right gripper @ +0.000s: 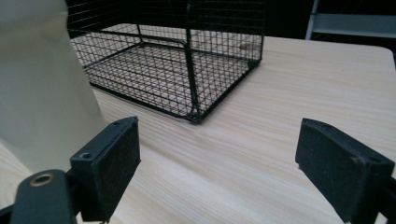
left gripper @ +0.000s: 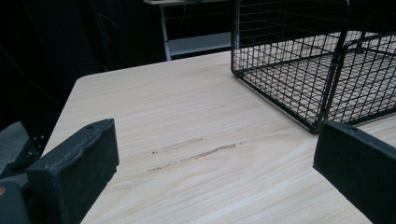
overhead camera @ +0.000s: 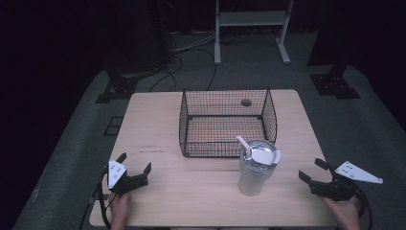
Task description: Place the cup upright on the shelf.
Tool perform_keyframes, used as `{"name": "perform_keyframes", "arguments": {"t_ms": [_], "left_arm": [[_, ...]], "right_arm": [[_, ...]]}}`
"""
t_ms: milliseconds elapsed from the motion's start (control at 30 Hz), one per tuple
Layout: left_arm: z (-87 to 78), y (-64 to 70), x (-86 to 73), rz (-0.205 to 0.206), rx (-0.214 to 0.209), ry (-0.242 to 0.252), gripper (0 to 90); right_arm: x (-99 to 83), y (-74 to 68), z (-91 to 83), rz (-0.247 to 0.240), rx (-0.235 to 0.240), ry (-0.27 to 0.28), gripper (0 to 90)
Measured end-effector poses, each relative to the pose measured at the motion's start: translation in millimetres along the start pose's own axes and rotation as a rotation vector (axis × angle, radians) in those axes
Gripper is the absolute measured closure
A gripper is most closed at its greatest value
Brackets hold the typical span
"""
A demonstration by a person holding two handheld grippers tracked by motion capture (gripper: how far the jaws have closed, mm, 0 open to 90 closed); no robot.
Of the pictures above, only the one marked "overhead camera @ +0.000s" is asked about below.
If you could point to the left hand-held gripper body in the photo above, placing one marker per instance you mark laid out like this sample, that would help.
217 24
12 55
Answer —
118 182

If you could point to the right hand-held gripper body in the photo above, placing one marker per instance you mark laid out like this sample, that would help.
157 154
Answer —
338 190

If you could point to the steel tumbler with straw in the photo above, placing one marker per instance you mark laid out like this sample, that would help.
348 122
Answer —
253 175

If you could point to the person's right hand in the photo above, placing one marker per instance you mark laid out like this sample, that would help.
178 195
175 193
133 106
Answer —
346 211

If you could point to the person's left hand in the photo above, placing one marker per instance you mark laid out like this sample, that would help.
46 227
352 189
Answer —
119 206

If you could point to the black stand base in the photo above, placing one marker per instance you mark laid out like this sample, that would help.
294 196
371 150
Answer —
335 84
118 86

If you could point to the small brown round object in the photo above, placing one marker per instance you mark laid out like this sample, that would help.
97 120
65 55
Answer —
246 102

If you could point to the white metal stand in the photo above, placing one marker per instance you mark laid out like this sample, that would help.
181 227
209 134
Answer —
252 17

